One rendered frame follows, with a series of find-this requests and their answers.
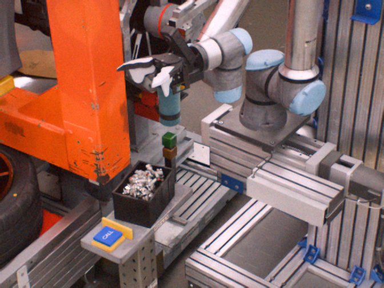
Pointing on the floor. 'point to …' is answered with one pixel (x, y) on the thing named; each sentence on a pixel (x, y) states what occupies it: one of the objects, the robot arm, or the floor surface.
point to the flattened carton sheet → (38, 63)
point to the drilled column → (140, 267)
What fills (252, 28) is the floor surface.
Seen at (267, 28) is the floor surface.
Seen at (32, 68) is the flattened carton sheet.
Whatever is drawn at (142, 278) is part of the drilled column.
